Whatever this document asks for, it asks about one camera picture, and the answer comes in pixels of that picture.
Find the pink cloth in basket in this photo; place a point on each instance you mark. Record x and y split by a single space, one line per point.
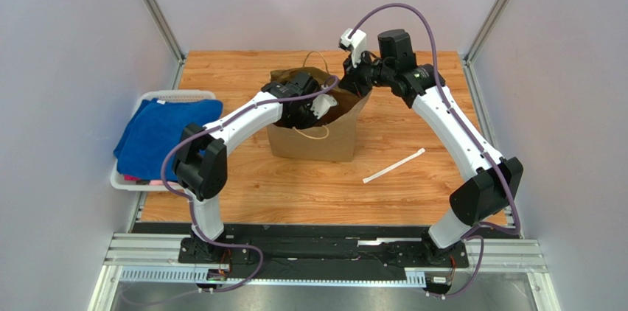
142 182

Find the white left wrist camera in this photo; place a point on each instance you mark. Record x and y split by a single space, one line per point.
322 104

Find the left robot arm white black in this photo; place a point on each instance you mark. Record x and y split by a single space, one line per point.
200 159

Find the white plastic basket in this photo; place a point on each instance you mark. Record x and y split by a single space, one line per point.
117 180

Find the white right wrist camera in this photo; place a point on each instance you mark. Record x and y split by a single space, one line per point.
353 41

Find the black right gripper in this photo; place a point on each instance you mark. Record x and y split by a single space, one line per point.
354 77

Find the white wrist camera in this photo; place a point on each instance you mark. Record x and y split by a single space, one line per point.
322 104
353 41

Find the aluminium frame rail front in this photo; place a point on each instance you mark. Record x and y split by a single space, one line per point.
142 270

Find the blue folded cloth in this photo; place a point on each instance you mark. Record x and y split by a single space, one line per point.
154 130

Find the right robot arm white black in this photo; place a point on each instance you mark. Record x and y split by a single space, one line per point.
490 180

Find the white paper straw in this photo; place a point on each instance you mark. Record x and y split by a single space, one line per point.
392 167

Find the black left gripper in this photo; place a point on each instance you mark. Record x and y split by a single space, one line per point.
307 106

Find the brown paper bag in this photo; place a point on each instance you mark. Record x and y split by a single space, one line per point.
333 138

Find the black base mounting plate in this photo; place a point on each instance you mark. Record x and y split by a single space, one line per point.
320 252

